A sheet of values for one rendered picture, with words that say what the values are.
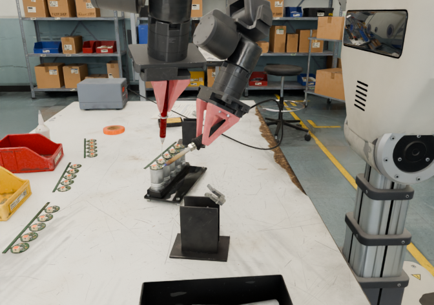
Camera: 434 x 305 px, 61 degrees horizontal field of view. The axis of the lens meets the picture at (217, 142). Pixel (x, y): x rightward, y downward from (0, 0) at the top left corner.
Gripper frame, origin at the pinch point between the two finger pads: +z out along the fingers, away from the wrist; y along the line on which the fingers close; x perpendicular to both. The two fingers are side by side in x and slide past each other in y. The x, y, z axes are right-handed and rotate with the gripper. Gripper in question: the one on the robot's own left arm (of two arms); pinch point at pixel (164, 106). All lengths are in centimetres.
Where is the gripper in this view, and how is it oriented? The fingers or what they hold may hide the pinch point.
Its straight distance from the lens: 59.4
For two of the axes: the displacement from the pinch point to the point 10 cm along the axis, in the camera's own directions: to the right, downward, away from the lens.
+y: -9.2, 1.2, -3.6
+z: -1.4, 7.8, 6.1
